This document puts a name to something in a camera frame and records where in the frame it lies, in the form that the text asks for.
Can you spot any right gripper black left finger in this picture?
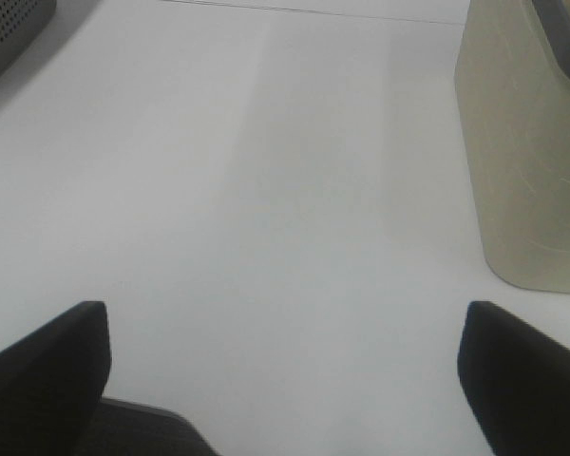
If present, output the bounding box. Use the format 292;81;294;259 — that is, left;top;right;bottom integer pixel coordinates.
0;301;111;455

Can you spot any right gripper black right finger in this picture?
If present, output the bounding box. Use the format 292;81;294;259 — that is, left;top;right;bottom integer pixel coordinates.
457;301;570;455

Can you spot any beige fabric bin grey rim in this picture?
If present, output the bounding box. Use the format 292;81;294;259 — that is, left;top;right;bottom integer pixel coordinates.
454;1;570;294

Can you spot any grey perforated basket orange rim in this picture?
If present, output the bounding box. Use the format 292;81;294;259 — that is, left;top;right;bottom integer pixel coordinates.
0;0;57;75

